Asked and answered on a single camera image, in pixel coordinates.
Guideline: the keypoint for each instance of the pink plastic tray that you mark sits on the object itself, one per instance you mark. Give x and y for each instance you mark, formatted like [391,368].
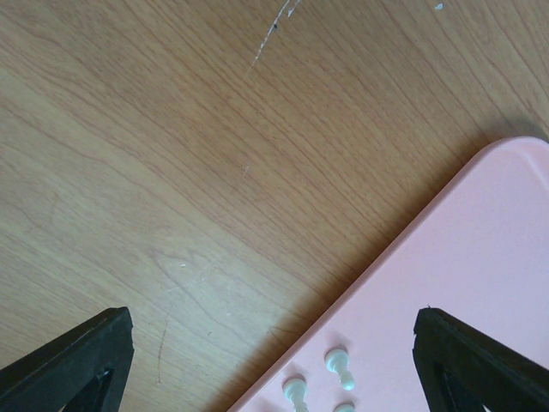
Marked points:
[478,250]

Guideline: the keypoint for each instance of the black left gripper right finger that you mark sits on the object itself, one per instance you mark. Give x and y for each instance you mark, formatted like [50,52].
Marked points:
[463,369]

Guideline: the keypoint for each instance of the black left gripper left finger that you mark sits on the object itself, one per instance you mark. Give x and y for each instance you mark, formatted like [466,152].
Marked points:
[84,369]

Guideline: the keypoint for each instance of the white chess piece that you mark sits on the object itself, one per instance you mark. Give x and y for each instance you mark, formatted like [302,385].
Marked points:
[337,361]
[294,391]
[345,407]

